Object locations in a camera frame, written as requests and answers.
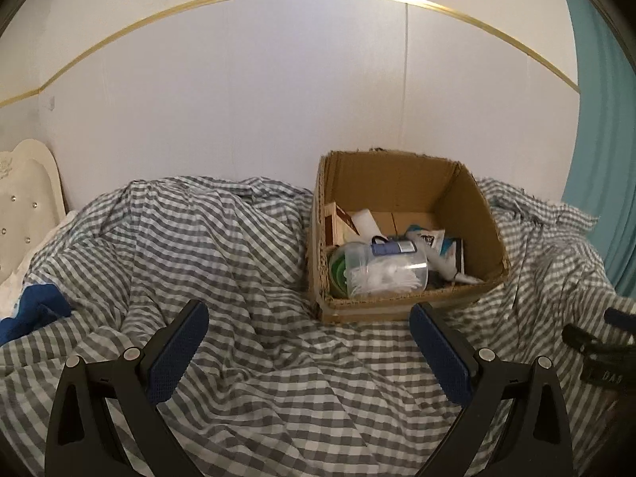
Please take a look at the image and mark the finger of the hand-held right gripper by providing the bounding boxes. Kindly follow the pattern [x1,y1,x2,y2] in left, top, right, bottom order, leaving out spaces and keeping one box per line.
[603,307,636,331]
[561,324,604,359]

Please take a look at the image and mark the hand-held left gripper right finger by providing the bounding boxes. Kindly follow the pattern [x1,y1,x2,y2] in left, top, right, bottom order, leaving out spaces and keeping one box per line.
[409,302,574,477]

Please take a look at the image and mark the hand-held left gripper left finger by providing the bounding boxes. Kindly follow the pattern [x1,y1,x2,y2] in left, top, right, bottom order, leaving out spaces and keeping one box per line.
[45,299,210,477]

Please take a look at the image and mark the brown cardboard box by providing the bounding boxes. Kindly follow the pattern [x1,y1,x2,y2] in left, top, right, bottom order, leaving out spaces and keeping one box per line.
[305,148,512,325]

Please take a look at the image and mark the clear jar of cotton swabs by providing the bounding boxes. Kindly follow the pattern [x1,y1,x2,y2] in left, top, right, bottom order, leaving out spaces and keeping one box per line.
[343,241,430,300]

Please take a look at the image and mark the blue white tissue packet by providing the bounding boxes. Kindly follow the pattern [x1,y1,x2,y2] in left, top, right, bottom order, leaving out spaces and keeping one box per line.
[437,236,465,274]

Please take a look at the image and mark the white packet with black pattern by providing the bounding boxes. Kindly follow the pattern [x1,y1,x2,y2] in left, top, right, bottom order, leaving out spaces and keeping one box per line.
[405,225,448,255]

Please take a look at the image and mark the small bottle with blue label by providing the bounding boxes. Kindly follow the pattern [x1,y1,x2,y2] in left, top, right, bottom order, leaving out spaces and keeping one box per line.
[370,236,418,259]

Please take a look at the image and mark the brown pink carton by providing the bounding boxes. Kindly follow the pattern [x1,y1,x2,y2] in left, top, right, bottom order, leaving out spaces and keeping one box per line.
[324,201,361,248]

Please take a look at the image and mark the grey white checked blanket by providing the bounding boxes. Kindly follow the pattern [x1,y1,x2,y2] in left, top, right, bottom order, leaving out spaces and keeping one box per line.
[0,175,636,477]

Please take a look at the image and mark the blue cloth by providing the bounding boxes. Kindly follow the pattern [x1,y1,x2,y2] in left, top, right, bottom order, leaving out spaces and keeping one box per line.
[0,282,73,346]

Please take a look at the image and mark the teal curtain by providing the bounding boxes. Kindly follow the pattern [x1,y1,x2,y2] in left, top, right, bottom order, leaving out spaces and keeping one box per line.
[554,0,636,299]

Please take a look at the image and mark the white tufted headboard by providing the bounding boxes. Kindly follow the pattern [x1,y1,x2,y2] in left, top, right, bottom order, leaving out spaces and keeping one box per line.
[0,139,68,289]

